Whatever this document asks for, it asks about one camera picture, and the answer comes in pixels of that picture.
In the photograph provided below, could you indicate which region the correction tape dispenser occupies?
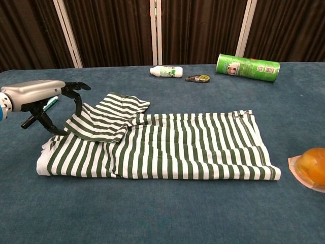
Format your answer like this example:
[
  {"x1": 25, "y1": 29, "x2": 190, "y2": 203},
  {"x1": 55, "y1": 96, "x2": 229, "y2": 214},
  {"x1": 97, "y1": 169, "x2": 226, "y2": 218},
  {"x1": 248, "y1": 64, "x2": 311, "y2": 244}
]
[{"x1": 185, "y1": 74, "x2": 211, "y2": 84}]

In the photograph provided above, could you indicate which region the black white striped t-shirt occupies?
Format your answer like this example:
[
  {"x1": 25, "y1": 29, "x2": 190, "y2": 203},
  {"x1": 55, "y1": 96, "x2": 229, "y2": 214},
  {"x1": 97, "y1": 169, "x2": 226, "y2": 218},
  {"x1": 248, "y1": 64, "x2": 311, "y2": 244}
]
[{"x1": 36, "y1": 91, "x2": 282, "y2": 181}]

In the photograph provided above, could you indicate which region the green marker pen black cap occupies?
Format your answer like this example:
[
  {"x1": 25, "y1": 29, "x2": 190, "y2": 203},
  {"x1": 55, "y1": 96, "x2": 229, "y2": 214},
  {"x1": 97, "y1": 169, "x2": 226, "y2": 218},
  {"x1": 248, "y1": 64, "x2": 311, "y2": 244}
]
[{"x1": 20, "y1": 96, "x2": 59, "y2": 130}]

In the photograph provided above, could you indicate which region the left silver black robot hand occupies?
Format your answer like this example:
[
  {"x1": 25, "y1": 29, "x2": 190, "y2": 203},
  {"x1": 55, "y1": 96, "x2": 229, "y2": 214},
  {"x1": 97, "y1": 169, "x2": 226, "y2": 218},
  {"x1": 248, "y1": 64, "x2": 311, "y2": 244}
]
[{"x1": 1, "y1": 79, "x2": 91, "y2": 136}]

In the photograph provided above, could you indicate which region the green chip can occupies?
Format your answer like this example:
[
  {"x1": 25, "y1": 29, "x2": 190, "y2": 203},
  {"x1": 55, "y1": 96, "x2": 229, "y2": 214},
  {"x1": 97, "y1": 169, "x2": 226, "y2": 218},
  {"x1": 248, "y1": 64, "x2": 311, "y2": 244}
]
[{"x1": 215, "y1": 53, "x2": 281, "y2": 83}]

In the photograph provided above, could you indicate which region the orange jelly cup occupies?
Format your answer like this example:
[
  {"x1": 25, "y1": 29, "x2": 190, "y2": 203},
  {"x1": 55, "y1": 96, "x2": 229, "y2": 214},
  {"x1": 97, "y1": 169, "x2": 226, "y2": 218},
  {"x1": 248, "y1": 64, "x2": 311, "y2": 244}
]
[{"x1": 287, "y1": 147, "x2": 325, "y2": 194}]

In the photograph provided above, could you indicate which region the dark fabric screen panel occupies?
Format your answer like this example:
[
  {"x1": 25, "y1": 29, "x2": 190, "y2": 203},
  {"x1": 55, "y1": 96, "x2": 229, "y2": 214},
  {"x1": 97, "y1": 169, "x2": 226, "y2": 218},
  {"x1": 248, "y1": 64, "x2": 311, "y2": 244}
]
[
  {"x1": 153, "y1": 0, "x2": 257, "y2": 66},
  {"x1": 53, "y1": 0, "x2": 159, "y2": 69},
  {"x1": 236, "y1": 0, "x2": 325, "y2": 63},
  {"x1": 0, "y1": 0, "x2": 77, "y2": 73}
]

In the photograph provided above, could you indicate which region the small white plastic bottle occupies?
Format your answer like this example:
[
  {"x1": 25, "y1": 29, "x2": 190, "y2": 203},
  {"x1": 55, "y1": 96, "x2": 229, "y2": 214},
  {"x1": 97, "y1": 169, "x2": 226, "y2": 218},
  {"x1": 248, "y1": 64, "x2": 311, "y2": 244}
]
[{"x1": 149, "y1": 65, "x2": 184, "y2": 79}]

